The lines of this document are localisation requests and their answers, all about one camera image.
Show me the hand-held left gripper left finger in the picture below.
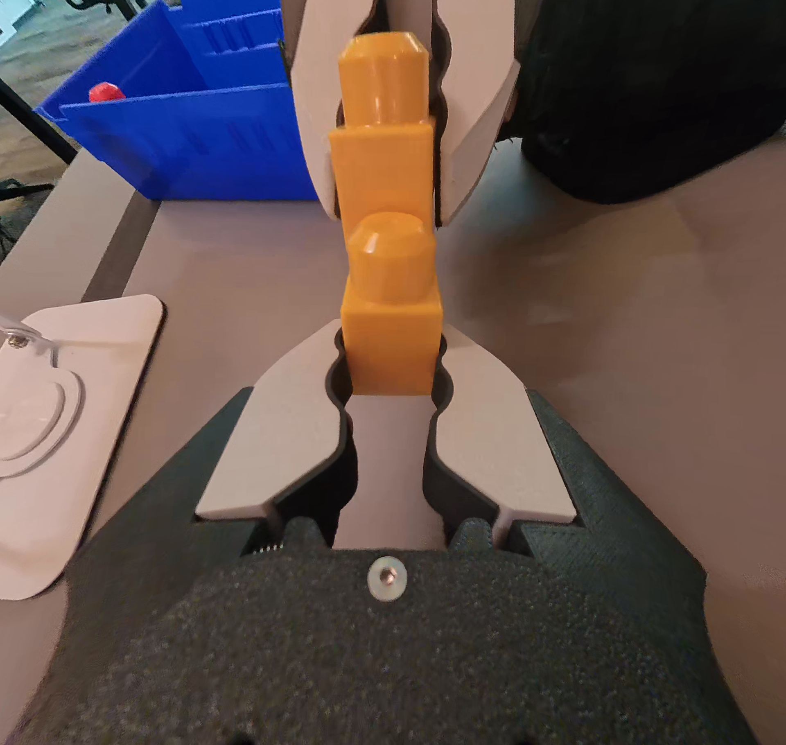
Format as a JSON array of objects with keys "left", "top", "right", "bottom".
[{"left": 194, "top": 320, "right": 359, "bottom": 523}]

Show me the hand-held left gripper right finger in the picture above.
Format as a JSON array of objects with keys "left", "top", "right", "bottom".
[{"left": 424, "top": 327, "right": 580, "bottom": 526}]

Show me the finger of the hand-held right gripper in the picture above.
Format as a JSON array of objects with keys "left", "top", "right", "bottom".
[
  {"left": 291, "top": 0, "right": 378, "bottom": 222},
  {"left": 431, "top": 0, "right": 523, "bottom": 229}
]

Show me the orange one-stud mega block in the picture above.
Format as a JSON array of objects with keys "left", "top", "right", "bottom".
[{"left": 328, "top": 31, "right": 438, "bottom": 230}]

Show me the orange two-stud mega block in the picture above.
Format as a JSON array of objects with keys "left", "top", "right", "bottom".
[{"left": 339, "top": 211, "right": 445, "bottom": 397}]

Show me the blue plastic bin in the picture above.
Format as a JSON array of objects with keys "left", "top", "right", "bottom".
[{"left": 34, "top": 0, "right": 321, "bottom": 202}]

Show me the person's right forearm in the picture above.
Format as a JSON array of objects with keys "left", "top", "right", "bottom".
[{"left": 494, "top": 0, "right": 786, "bottom": 205}]

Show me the white base document stand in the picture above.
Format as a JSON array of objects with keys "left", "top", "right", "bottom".
[{"left": 0, "top": 293, "right": 167, "bottom": 602}]

